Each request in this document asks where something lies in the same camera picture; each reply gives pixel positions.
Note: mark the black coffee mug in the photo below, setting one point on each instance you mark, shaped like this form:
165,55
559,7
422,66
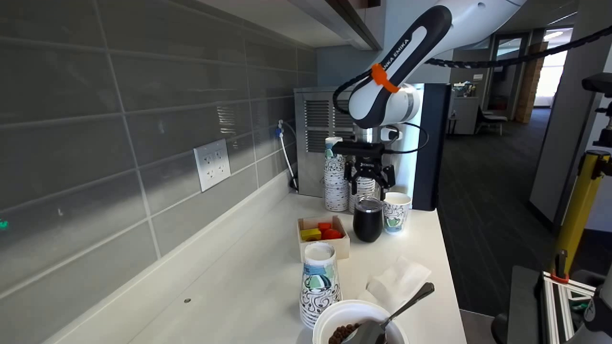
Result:
368,227

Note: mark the white metal frame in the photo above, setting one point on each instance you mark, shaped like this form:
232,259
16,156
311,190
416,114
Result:
565,299

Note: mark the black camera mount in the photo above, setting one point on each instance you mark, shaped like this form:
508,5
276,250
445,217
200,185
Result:
600,85

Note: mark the small cardboard packet box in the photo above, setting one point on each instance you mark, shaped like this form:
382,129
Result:
307,250

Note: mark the red sweetener packets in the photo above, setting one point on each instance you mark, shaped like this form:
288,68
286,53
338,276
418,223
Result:
330,230

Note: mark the white ceramic bowl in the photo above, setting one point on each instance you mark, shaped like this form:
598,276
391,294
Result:
338,316

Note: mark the stainless steel appliance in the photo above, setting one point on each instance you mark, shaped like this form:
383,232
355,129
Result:
316,146

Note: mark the tall stack of paper cups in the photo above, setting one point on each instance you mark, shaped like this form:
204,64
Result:
336,179

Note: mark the yellow tripod leg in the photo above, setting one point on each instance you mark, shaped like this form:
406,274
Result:
577,211

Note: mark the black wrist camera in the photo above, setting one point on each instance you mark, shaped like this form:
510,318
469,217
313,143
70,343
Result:
357,148

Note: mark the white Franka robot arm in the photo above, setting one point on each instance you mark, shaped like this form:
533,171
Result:
408,51

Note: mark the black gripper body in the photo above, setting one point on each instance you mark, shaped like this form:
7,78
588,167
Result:
366,166

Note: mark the white double wall outlet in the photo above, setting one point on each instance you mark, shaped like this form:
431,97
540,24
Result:
211,166

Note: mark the background chair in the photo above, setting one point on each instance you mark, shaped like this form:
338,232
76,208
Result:
491,122

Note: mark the yellow sweetener packets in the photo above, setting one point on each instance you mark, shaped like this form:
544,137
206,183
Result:
311,234

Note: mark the white paper napkin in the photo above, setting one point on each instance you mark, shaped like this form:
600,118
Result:
399,282

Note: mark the upright patterned paper cup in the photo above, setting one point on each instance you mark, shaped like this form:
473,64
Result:
397,215

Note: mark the upside-down patterned paper cups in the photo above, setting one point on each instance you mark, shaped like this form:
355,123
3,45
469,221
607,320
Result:
318,288

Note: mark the metal spoon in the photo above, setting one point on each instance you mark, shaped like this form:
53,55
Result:
403,307

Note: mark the brown coffee grounds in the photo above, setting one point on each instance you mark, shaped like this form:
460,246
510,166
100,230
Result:
341,334

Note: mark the upper wall cabinet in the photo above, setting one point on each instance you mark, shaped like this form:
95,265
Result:
307,20

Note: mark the clear plastic mug lid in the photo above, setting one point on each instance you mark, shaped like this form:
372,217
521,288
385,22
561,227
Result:
368,206

